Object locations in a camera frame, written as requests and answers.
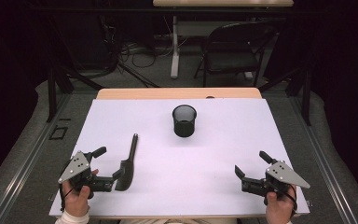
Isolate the metal floor rail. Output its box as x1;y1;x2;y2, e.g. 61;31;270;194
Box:
0;92;73;224
287;96;358;224

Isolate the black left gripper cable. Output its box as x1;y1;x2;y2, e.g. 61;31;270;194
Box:
59;161;76;213

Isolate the person's right hand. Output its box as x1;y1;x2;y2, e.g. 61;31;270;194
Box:
265;184;297;224

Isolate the black folding chair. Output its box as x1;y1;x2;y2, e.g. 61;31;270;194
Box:
193;21;278;89

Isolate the white desk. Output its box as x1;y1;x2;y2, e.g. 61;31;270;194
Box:
152;0;295;80

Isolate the black comb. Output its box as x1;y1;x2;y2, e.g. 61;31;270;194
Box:
114;133;140;192

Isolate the black mesh pen holder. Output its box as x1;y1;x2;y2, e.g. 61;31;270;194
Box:
172;105;198;138

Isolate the wooden table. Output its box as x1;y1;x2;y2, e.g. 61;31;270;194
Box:
96;87;263;101

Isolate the black horizontal frame bar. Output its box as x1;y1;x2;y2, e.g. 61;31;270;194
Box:
24;7;325;15

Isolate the person's left hand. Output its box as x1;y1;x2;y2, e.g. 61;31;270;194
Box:
62;169;100;218

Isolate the black metal stand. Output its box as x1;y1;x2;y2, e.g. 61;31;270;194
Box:
258;65;312;127
44;63;105;123

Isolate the white board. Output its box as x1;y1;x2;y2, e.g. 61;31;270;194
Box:
48;98;310;218

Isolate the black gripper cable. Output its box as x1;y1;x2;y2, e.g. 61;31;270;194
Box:
271;180;299;217
59;161;76;213

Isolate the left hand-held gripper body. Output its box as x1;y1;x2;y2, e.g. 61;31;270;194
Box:
58;150;116;200

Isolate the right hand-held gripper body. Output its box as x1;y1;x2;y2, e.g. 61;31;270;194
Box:
241;160;311;206

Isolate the bundle of floor cables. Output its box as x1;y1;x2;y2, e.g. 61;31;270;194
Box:
117;38;175;70

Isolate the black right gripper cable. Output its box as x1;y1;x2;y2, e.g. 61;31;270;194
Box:
271;180;299;217

